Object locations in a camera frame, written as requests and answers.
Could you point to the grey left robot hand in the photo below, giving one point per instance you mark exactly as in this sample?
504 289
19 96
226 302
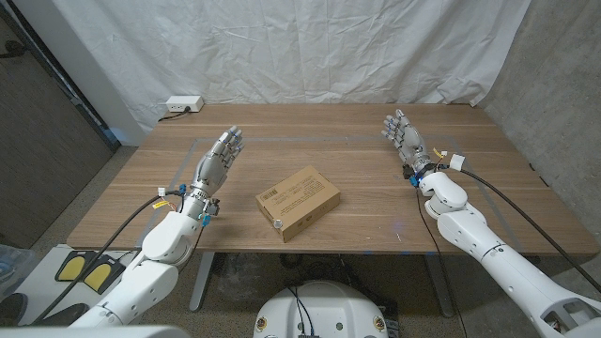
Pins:
213 166

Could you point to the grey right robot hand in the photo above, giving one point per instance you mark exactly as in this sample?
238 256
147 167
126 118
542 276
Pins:
411 140

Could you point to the silver coin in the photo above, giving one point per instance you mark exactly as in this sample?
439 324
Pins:
278 224

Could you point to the cardboard packing box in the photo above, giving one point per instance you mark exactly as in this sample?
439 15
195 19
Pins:
298 197

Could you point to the white robot shoulder housing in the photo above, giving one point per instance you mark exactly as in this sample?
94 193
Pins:
94 333

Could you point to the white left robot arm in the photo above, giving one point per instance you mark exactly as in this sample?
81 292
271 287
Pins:
159 239

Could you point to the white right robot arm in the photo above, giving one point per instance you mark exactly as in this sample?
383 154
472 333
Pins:
469 230

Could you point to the white power strip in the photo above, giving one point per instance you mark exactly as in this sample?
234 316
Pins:
184 103

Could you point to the white backdrop sheet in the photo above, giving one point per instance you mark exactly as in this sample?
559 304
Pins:
300 47

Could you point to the yellow black foot pedal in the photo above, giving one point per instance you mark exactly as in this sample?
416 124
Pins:
72 268
98 278

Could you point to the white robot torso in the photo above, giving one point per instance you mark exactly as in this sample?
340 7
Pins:
328 310

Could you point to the white pedal platform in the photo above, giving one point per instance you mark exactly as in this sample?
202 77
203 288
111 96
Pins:
42 286

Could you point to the clear plastic bin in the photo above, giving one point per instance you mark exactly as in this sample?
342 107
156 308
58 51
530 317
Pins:
13 272

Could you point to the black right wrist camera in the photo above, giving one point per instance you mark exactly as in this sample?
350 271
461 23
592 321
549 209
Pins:
407 171

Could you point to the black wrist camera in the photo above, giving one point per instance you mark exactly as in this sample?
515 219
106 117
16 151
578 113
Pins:
407 171
214 207

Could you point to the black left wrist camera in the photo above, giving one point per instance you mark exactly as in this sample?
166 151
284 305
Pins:
214 207

